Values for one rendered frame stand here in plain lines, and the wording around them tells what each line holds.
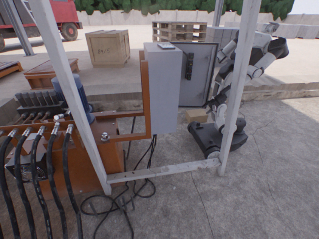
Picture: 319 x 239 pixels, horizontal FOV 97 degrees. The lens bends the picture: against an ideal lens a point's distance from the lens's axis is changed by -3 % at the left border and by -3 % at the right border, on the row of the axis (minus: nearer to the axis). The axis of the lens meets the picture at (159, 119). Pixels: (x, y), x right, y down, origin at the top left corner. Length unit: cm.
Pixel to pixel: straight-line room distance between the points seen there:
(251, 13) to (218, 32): 325
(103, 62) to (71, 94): 335
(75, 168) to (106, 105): 151
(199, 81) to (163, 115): 55
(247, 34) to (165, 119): 69
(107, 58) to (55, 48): 337
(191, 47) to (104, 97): 180
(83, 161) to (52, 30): 96
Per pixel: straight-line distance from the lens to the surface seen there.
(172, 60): 93
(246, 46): 97
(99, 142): 124
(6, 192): 121
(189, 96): 149
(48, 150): 101
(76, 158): 137
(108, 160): 137
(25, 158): 138
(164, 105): 103
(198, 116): 237
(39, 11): 80
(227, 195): 172
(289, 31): 1497
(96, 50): 419
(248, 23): 94
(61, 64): 82
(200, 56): 138
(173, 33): 322
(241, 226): 163
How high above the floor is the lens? 141
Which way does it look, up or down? 35 degrees down
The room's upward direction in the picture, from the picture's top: straight up
